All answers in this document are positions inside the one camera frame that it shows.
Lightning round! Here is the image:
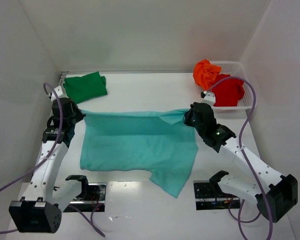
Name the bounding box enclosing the white plastic basket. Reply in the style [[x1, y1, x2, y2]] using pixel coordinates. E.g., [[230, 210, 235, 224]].
[[209, 60, 258, 112]]

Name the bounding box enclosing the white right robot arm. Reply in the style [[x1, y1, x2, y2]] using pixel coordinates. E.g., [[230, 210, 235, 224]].
[[183, 91, 298, 223]]

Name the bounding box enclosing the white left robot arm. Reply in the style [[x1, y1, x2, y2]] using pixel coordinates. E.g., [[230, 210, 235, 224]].
[[8, 86, 88, 234]]

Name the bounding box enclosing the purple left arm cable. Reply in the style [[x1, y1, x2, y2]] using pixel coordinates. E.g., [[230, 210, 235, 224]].
[[0, 82, 106, 238]]

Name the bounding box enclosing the orange t shirt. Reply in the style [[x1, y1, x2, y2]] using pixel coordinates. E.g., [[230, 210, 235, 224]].
[[192, 59, 222, 91]]

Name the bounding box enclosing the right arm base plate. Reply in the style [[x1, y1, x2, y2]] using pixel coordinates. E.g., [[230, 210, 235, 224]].
[[193, 180, 241, 211]]

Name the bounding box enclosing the green folded t shirt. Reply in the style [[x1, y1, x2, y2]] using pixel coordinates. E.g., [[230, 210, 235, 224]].
[[63, 71, 108, 104]]

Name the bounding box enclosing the teal t shirt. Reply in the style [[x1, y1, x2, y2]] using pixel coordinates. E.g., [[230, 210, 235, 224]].
[[80, 109, 198, 198]]

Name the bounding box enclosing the red t shirt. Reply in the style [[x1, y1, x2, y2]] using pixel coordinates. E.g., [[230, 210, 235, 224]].
[[212, 78, 245, 107]]

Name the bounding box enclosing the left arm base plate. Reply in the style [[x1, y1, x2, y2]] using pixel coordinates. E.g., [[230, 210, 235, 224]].
[[64, 183, 107, 213]]

